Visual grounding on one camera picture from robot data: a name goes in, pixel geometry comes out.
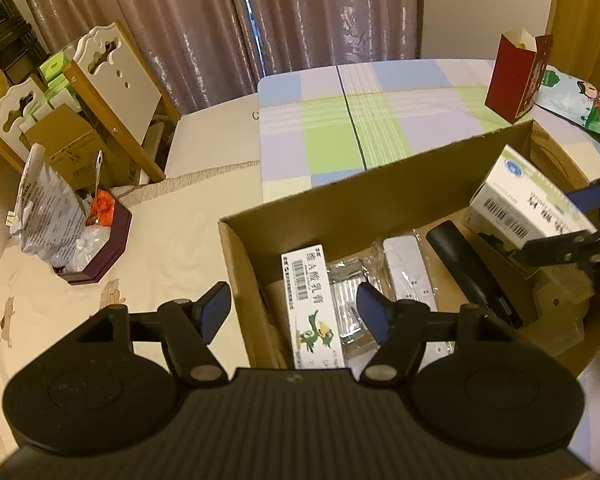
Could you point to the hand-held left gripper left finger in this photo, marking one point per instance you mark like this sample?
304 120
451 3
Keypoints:
215 310

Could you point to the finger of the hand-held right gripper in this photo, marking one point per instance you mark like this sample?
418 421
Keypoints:
587 197
560 250

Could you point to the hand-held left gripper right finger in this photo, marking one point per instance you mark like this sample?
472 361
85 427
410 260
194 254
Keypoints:
372 312

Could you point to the clear plastic bag with hooks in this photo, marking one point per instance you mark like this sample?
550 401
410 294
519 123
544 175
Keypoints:
347 290

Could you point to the white remote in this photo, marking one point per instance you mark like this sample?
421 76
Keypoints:
407 270

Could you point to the white medicine box bird print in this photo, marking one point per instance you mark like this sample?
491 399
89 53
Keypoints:
312 300

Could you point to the white blue medicine box barcode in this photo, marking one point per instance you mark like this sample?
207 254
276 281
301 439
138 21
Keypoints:
525 195

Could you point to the black remote control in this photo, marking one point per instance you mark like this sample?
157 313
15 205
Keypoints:
467 265

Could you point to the checkered cloth-covered desktop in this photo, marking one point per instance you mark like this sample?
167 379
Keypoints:
380 110

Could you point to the green printed snack bag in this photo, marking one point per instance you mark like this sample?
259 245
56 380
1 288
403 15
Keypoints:
580 100

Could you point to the dark purple octagonal box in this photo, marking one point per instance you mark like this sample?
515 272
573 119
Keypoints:
107 250

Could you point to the red gift box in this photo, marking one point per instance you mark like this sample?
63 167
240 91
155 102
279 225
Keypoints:
515 80

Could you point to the orange crumpled wrapper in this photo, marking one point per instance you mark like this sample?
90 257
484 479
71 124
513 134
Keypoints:
103 209

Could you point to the metal spoon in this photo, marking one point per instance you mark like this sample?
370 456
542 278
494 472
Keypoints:
98 172

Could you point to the white crumpled plastic bag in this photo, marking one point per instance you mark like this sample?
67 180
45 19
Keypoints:
45 210

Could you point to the small brown cardboard box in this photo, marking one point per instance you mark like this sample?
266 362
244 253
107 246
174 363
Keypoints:
65 145

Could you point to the large white carved chair back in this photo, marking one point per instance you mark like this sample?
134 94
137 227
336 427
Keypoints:
117 90

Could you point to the stack of green boxes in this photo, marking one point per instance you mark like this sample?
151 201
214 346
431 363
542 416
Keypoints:
55 80

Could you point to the mauve shiny curtain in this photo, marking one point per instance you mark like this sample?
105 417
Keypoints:
205 25

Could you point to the black folding step ladder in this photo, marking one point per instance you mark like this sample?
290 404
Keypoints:
7 35

